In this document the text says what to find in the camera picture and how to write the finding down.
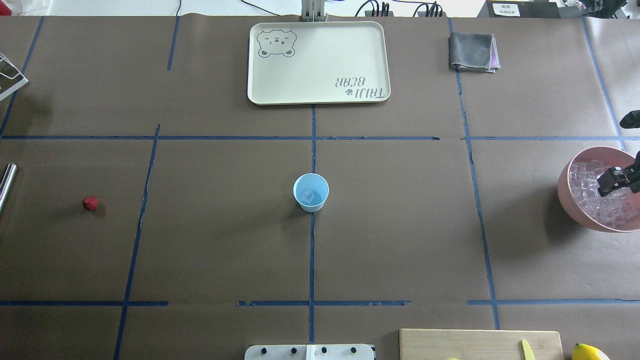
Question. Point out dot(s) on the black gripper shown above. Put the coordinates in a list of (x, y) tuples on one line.
[(619, 178)]

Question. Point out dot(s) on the ice cube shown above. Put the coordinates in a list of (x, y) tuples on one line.
[(307, 196)]

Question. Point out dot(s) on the red strawberry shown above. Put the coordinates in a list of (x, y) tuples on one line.
[(90, 203)]

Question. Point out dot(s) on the pink bowl of ice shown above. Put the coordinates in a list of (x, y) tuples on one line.
[(577, 190)]

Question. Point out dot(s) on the light blue plastic cup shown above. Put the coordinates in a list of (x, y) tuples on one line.
[(315, 182)]

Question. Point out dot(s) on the yellow lemon near board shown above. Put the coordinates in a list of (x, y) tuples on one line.
[(582, 351)]

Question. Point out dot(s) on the folded grey cloth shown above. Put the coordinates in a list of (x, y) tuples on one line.
[(477, 52)]

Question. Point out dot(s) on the black box on desk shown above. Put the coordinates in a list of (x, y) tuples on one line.
[(519, 9)]

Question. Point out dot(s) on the yellow plastic knife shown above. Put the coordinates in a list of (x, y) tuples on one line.
[(527, 351)]

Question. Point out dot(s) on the wooden cutting board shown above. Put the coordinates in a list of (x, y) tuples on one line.
[(473, 344)]

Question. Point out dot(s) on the cream bear serving tray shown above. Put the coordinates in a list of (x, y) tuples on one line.
[(296, 63)]

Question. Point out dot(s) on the aluminium frame post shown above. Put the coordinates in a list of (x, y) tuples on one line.
[(313, 11)]

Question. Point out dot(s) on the white wire cup rack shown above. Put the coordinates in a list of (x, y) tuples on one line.
[(11, 78)]

